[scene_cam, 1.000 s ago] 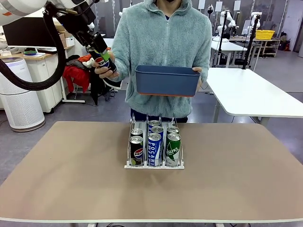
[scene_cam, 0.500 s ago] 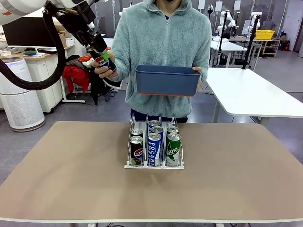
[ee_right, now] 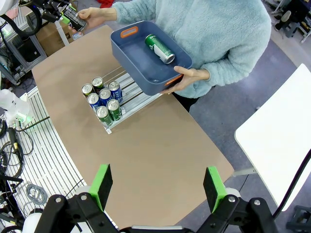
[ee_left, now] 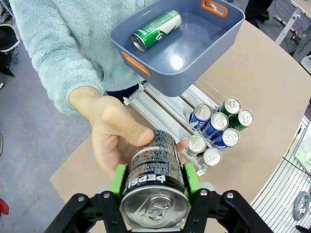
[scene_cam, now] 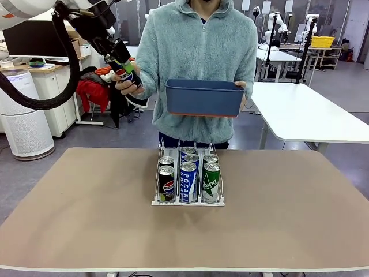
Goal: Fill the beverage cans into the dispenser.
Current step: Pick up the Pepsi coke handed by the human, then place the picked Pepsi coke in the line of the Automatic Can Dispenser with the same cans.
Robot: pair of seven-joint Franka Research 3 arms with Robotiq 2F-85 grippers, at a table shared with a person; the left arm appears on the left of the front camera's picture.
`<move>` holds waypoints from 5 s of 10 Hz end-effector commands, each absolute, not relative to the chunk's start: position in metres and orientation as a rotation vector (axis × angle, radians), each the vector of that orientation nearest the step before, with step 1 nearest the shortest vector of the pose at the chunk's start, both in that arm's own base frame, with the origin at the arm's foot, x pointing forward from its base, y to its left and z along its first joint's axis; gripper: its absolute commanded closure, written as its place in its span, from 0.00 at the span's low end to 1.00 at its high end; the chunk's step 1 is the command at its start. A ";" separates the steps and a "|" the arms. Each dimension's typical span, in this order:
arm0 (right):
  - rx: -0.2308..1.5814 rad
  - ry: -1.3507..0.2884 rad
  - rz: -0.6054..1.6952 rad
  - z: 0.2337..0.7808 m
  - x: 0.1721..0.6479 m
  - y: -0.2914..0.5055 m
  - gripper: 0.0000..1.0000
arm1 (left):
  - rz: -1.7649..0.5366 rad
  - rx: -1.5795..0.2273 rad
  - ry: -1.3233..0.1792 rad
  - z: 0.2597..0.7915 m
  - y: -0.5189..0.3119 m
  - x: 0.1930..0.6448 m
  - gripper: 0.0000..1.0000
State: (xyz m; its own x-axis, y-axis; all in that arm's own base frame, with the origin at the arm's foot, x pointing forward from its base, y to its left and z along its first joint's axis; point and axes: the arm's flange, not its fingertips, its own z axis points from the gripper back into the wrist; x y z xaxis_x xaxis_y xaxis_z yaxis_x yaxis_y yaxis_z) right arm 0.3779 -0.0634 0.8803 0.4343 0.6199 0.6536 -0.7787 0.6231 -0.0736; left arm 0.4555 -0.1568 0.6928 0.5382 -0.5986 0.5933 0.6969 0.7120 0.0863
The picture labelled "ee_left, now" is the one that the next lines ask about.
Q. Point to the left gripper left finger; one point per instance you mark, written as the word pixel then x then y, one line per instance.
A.
pixel 120 179

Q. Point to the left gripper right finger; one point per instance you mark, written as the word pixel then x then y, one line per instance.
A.
pixel 193 177

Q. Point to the black Pepsi can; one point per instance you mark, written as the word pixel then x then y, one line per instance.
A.
pixel 155 157

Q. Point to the blue Pocari Sweat can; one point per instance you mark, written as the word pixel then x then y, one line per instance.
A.
pixel 202 112
pixel 219 121
pixel 231 137

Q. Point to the green soda can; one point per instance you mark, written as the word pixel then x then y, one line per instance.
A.
pixel 246 117
pixel 232 105
pixel 158 26

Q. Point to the person's right forearm teal sleeve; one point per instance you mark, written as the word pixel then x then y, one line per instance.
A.
pixel 60 85

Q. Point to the clear white can dispenser rack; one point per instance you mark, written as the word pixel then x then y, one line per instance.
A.
pixel 155 109

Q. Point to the person's right hand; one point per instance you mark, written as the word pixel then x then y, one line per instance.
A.
pixel 109 136

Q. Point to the silver can front right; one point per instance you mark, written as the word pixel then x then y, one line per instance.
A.
pixel 212 156

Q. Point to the silver can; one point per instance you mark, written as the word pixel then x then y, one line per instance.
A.
pixel 197 143
pixel 212 156

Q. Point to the silver can front left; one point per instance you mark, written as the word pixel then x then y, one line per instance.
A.
pixel 197 143

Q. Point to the white slotted mounting panel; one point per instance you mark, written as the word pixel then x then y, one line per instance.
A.
pixel 279 199

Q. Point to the red cloth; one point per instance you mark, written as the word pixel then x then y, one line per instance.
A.
pixel 3 206

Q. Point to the white shoe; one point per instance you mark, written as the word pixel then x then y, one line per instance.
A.
pixel 1 145

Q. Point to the person in teal fleece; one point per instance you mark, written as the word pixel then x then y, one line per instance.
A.
pixel 73 36

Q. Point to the black bag with white trim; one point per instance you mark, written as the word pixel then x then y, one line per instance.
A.
pixel 7 41

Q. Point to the bystander in black trousers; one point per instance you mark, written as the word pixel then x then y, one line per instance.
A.
pixel 257 7

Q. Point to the grey metal frame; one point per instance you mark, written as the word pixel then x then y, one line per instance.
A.
pixel 301 48

